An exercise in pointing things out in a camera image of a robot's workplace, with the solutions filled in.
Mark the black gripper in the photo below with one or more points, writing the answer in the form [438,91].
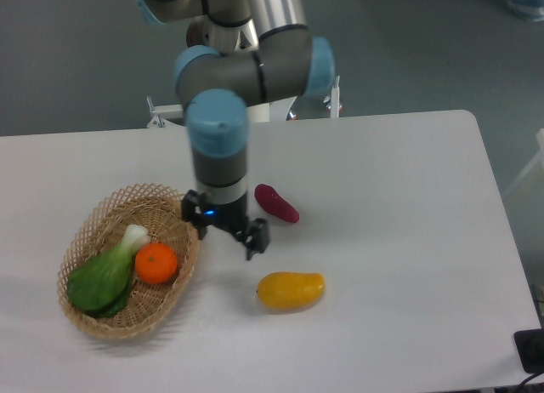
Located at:
[229,217]

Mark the orange mandarin fruit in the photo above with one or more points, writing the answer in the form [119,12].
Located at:
[155,263]

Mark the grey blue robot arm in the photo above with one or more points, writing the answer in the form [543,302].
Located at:
[251,52]

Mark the woven wicker basket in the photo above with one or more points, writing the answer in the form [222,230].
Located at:
[158,209]

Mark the purple sweet potato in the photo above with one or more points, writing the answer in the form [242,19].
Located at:
[274,204]

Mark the yellow mango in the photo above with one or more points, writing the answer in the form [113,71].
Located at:
[286,290]

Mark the green bok choy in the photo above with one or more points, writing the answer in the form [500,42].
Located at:
[101,285]

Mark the black device at edge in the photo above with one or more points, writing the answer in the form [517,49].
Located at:
[529,344]

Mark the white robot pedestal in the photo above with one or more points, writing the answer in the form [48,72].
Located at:
[162,116]

